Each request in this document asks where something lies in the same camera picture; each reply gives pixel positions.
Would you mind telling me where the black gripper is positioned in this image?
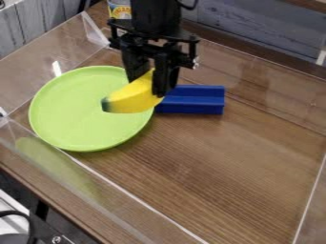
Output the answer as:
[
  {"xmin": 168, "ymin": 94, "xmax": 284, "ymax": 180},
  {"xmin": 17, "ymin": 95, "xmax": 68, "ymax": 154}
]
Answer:
[{"xmin": 108, "ymin": 19, "xmax": 200, "ymax": 97}]

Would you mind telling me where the yellow toy banana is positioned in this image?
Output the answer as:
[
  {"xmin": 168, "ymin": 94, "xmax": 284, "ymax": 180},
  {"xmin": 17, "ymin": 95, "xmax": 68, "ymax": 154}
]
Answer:
[{"xmin": 100, "ymin": 70, "xmax": 163, "ymax": 113}]

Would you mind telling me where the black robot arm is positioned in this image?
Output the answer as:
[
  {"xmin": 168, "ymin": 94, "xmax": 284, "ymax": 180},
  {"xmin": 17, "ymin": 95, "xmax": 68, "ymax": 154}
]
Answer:
[{"xmin": 108, "ymin": 0, "xmax": 200, "ymax": 97}]

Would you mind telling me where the green plate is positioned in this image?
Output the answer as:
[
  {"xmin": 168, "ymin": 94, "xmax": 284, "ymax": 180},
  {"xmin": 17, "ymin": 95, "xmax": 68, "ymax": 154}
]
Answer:
[{"xmin": 28, "ymin": 66, "xmax": 152, "ymax": 152}]

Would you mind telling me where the blue rectangular block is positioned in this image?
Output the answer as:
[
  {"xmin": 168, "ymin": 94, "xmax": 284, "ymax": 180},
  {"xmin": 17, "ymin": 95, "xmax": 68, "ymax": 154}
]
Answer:
[{"xmin": 155, "ymin": 85, "xmax": 225, "ymax": 114}]

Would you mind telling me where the yellow labelled tin can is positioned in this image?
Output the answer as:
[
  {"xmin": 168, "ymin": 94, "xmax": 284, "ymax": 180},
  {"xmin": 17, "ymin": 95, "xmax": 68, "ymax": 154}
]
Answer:
[{"xmin": 107, "ymin": 0, "xmax": 131, "ymax": 19}]

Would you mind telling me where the clear acrylic front barrier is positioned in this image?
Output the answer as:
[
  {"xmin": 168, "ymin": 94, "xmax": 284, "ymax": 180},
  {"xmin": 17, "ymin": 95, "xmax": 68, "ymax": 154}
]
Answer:
[{"xmin": 0, "ymin": 113, "xmax": 208, "ymax": 244}]

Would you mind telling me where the clear acrylic corner bracket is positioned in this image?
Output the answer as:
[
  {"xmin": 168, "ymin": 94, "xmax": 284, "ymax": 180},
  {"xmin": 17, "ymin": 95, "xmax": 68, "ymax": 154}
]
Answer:
[{"xmin": 80, "ymin": 11, "xmax": 109, "ymax": 49}]

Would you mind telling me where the black cable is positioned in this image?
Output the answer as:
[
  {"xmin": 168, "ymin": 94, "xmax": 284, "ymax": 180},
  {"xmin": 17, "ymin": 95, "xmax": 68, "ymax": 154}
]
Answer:
[{"xmin": 0, "ymin": 210, "xmax": 37, "ymax": 244}]

